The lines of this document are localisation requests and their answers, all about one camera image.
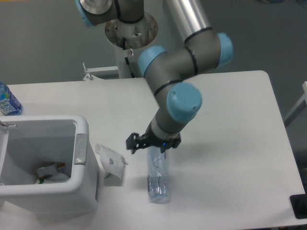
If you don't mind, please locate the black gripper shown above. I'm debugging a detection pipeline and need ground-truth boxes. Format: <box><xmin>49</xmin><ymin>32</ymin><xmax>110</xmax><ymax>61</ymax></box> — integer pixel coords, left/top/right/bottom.
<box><xmin>126</xmin><ymin>132</ymin><xmax>181</xmax><ymax>154</ymax></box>

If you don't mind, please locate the clear plastic bottle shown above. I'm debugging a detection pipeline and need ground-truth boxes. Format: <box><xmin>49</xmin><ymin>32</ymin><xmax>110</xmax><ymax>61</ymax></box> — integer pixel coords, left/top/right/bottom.
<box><xmin>147</xmin><ymin>146</ymin><xmax>169</xmax><ymax>204</ymax></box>

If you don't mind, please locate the white paper wrapper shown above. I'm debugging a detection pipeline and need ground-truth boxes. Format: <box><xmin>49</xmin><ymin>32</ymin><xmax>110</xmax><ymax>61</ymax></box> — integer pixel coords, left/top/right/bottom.
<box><xmin>95</xmin><ymin>144</ymin><xmax>128</xmax><ymax>186</ymax></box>

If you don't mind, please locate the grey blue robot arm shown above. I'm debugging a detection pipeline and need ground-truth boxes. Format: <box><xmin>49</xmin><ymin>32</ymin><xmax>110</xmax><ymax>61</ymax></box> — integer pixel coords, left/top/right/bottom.
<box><xmin>75</xmin><ymin>0</ymin><xmax>233</xmax><ymax>152</ymax></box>

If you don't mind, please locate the trash inside the can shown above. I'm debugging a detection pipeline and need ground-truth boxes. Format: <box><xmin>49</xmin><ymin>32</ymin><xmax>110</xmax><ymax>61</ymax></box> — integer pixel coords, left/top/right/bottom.
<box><xmin>35</xmin><ymin>162</ymin><xmax>71</xmax><ymax>184</ymax></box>

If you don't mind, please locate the white plastic trash can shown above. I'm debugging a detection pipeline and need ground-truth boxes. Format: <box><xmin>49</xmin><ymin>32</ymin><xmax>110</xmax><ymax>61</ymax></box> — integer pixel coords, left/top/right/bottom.
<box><xmin>0</xmin><ymin>115</ymin><xmax>99</xmax><ymax>215</ymax></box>

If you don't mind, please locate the blue labelled water bottle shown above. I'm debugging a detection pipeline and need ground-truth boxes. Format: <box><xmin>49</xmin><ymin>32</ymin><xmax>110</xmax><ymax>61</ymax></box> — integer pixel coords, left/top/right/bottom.
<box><xmin>0</xmin><ymin>82</ymin><xmax>23</xmax><ymax>116</ymax></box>

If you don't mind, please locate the black clamp at table edge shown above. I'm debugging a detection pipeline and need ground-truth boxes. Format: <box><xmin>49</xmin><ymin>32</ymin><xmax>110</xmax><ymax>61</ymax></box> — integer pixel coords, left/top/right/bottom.
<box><xmin>290</xmin><ymin>194</ymin><xmax>307</xmax><ymax>219</ymax></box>

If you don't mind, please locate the white metal table bracket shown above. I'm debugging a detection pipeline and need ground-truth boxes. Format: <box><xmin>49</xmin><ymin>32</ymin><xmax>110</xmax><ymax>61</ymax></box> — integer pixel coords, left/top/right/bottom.
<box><xmin>83</xmin><ymin>62</ymin><xmax>119</xmax><ymax>81</ymax></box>

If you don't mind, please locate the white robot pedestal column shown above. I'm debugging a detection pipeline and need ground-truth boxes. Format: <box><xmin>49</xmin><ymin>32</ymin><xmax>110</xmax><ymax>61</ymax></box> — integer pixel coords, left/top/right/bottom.
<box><xmin>105</xmin><ymin>13</ymin><xmax>158</xmax><ymax>79</ymax></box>

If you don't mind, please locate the black cable on pedestal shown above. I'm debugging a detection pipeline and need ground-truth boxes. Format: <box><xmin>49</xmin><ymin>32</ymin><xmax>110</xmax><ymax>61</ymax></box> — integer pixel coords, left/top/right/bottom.
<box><xmin>121</xmin><ymin>37</ymin><xmax>136</xmax><ymax>79</ymax></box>

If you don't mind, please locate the white frame at right edge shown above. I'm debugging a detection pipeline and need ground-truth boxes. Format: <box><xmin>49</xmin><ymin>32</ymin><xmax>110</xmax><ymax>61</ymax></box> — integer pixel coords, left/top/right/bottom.
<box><xmin>283</xmin><ymin>81</ymin><xmax>307</xmax><ymax>127</ymax></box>

